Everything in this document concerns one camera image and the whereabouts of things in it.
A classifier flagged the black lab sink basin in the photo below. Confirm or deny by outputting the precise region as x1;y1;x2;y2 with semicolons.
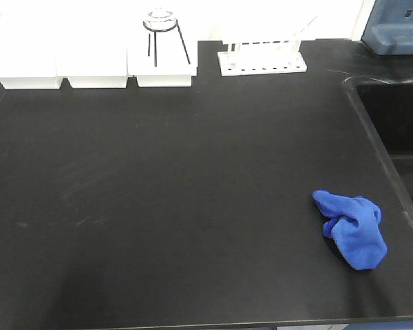
343;76;413;229

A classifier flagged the right white plastic bin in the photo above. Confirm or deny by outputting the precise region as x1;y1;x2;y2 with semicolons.
127;20;198;87

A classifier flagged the clear glass flask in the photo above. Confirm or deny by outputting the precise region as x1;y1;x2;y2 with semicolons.
143;8;177;32

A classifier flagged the white test tube rack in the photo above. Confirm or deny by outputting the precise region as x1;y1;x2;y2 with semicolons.
217;15;319;77

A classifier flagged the blue plastic equipment base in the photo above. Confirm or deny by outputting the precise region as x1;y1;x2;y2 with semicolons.
361;0;413;55

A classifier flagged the black wire tripod stand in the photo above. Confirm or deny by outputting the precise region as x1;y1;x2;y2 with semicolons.
142;19;191;67

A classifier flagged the white plastic bin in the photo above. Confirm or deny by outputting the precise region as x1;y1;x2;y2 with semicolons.
55;25;128;89
127;20;198;87
0;16;63;90

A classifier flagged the middle white plastic bin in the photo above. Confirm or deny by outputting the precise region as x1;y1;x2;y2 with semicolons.
55;25;128;89

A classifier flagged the blue microfiber cloth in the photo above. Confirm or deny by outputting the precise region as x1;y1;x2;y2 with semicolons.
312;190;388;271

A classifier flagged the left white plastic bin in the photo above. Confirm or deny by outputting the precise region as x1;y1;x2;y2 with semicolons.
0;16;63;90

